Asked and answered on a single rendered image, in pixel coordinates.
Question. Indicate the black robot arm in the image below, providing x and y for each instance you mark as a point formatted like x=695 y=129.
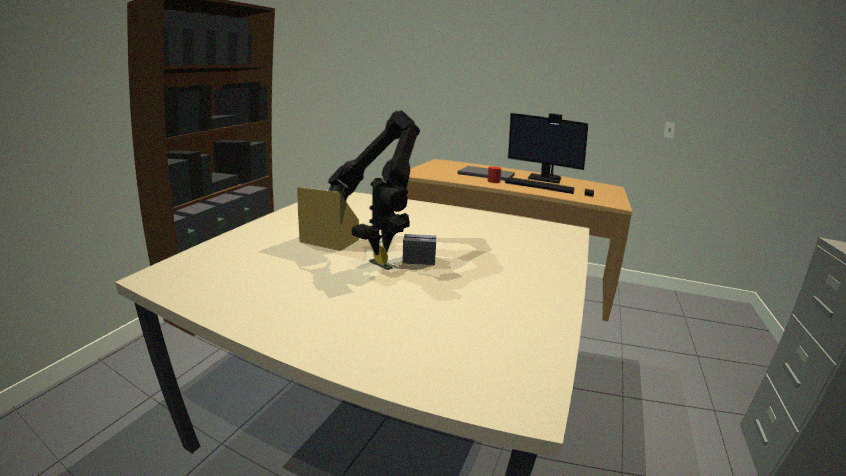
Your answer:
x=396 y=172

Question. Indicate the thin gold coin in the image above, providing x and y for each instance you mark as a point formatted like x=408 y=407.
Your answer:
x=382 y=257

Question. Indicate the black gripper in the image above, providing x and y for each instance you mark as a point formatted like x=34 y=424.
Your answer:
x=371 y=232

